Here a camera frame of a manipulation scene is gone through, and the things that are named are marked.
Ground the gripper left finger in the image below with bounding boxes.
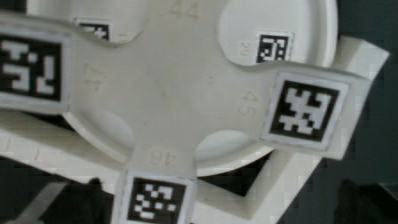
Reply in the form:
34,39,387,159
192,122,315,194
11,178,114,224

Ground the white front fence bar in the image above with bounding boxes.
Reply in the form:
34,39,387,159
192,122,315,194
0,110,320,224

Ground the white cross-shaped table base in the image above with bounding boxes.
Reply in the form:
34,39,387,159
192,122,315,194
0,0,375,224

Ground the white round table top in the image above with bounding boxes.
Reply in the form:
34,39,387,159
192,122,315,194
21,0,336,178

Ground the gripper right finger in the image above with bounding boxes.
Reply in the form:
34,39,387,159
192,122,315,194
334,179,398,224

